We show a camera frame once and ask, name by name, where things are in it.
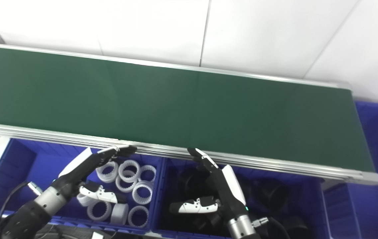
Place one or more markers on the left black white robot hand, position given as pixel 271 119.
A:
pixel 76 171

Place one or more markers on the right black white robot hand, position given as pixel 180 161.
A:
pixel 232 189

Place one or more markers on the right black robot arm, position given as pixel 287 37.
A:
pixel 247 236

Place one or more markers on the black cylindrical plastic part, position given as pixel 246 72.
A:
pixel 272 196
pixel 205 222
pixel 296 227
pixel 188 181

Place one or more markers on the green conveyor belt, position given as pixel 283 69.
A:
pixel 275 166
pixel 175 109

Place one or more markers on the blue bin with white rings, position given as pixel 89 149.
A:
pixel 26 162

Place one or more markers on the blue bin with black parts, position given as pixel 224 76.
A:
pixel 291 181

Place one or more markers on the empty blue bin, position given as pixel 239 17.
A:
pixel 374 215

